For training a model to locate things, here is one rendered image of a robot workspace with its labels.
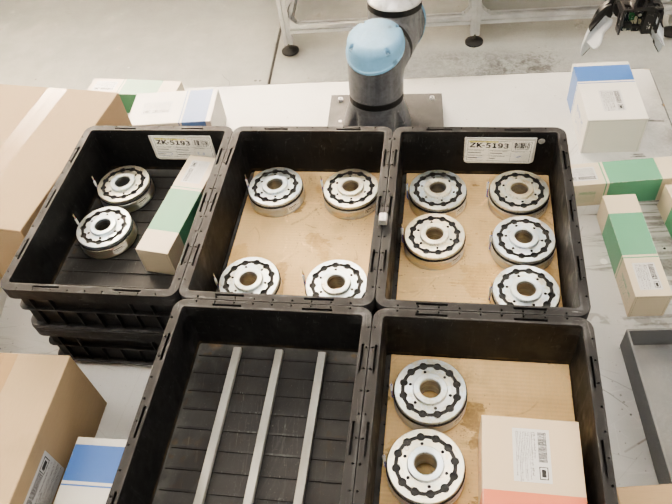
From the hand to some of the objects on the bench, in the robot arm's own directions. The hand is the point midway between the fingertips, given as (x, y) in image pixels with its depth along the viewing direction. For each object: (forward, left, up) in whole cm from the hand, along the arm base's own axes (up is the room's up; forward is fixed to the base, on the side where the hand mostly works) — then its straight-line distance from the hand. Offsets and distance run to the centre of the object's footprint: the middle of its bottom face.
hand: (618, 52), depth 135 cm
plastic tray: (+70, +2, -22) cm, 74 cm away
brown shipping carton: (+81, -108, -26) cm, 138 cm away
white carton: (+88, -90, -26) cm, 128 cm away
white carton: (-1, 0, -18) cm, 18 cm away
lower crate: (+40, -92, -24) cm, 103 cm away
